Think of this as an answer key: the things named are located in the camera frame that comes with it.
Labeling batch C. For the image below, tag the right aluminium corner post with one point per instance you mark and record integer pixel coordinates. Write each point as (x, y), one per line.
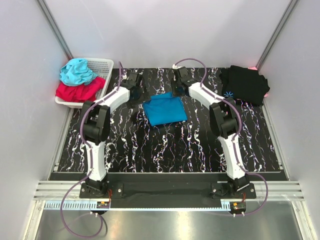
(277, 32)

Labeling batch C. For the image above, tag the black folded t-shirt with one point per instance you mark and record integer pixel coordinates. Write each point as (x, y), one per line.
(244, 84)

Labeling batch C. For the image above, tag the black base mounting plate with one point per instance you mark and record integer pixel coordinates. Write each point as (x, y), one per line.
(171, 202)

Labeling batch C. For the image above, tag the pink folded cloth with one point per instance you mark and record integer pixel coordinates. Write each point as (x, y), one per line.
(255, 69)

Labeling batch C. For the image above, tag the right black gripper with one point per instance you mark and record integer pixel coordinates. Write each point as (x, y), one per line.
(173, 82)

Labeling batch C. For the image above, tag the aluminium corner post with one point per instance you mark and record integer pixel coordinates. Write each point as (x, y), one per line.
(277, 32)
(44, 8)

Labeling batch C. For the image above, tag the light turquoise t-shirt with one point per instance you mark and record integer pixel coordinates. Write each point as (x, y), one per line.
(76, 72)

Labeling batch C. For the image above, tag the blue t-shirt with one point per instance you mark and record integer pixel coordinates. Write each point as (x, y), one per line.
(164, 109)

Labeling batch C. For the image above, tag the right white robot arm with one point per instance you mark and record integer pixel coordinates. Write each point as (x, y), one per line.
(225, 124)

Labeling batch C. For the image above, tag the red t-shirt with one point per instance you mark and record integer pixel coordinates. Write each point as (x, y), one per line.
(80, 93)

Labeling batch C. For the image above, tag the left aluminium corner post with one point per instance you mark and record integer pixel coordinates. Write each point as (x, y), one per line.
(44, 8)

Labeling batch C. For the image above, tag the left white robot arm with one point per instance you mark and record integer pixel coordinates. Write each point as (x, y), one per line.
(95, 127)

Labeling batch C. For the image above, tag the aluminium frame rail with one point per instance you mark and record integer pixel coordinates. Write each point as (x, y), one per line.
(277, 190)

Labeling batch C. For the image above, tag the white plastic basket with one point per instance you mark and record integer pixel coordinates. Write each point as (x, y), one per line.
(103, 68)

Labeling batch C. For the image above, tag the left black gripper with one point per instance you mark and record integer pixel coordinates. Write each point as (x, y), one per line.
(132, 102)

